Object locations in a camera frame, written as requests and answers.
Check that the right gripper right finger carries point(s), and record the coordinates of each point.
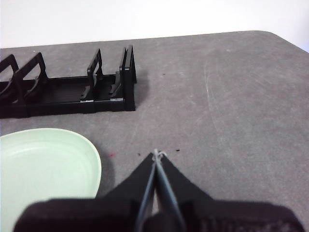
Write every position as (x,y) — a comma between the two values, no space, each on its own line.
(217,217)

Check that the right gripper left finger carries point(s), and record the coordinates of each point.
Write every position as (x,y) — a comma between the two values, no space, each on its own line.
(96,215)

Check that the pale green round plate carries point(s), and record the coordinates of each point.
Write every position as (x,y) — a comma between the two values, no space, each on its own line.
(43,164)

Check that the black plastic plate rack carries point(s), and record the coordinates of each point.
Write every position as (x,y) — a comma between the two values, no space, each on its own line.
(60,96)

